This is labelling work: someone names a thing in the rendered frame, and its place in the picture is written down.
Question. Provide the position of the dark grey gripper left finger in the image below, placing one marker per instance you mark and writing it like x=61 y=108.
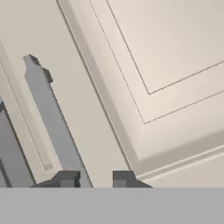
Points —
x=68 y=178

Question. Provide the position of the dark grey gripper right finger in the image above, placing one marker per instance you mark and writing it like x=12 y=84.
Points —
x=122 y=178

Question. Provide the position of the cream panelled cabinet door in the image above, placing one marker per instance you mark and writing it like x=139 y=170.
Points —
x=163 y=73

